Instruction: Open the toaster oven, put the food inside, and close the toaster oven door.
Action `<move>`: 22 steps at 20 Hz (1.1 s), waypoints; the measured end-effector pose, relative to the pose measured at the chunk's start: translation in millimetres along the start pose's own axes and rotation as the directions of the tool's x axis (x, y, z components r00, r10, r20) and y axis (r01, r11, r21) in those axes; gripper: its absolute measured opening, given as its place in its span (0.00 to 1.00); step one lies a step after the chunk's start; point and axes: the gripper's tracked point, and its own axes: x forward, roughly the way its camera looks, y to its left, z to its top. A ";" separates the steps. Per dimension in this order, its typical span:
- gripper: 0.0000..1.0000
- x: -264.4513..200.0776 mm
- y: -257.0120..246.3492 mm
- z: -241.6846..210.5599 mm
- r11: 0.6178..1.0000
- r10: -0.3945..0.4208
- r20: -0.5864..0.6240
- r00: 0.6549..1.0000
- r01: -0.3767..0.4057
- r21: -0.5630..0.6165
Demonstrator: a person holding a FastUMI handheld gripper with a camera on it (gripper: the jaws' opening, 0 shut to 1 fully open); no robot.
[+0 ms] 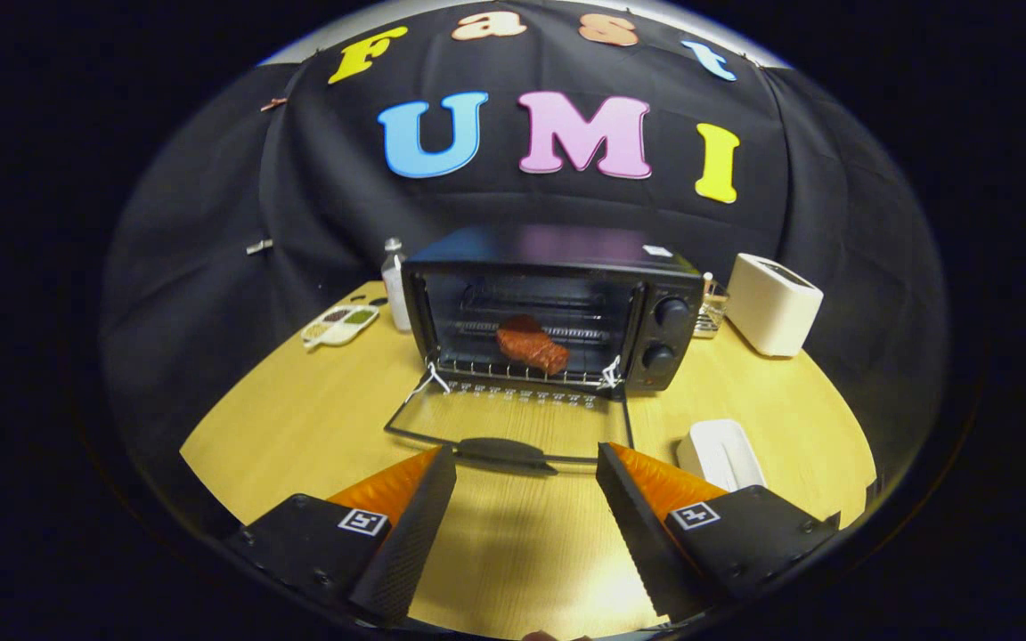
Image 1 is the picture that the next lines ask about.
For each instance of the red cloth clip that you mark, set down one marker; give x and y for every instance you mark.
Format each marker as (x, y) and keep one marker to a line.
(273, 104)

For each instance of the white divided seasoning dish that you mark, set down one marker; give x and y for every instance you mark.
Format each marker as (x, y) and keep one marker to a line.
(339, 325)

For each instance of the reddish brown meat piece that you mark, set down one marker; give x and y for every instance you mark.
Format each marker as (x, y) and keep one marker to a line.
(533, 345)

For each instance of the silver cloth clip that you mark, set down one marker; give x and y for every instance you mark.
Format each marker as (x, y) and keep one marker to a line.
(259, 246)

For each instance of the white pop-up toaster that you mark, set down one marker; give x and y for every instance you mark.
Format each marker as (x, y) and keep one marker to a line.
(771, 307)

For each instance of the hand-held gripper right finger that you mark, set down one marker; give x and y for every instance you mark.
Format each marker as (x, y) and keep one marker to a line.
(638, 534)

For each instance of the black toaster oven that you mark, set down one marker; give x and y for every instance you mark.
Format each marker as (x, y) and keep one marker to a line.
(566, 245)

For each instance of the white ribbed plate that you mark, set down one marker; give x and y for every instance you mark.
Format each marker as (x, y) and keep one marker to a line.
(722, 454)

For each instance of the clear plastic bottle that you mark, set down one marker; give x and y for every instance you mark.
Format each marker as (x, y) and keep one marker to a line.
(395, 289)

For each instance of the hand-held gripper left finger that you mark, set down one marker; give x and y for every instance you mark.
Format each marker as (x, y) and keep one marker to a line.
(415, 534)

